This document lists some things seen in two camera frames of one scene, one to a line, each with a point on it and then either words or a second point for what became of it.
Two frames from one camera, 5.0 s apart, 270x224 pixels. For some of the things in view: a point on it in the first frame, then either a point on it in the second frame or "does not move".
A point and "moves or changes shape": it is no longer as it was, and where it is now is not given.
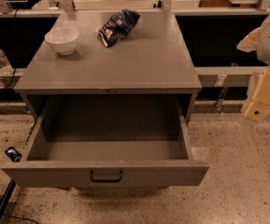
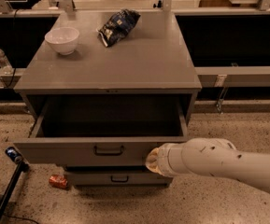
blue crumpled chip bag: x=118 y=26 does not move
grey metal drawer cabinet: x=152 y=59 does not move
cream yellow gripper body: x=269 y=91 → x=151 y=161
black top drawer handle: x=106 y=180 → x=108 y=153
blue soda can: x=13 y=154 does not move
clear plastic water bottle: x=5 y=63 does not move
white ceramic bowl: x=63 y=39 does not move
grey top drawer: x=109 y=141 moves or changes shape
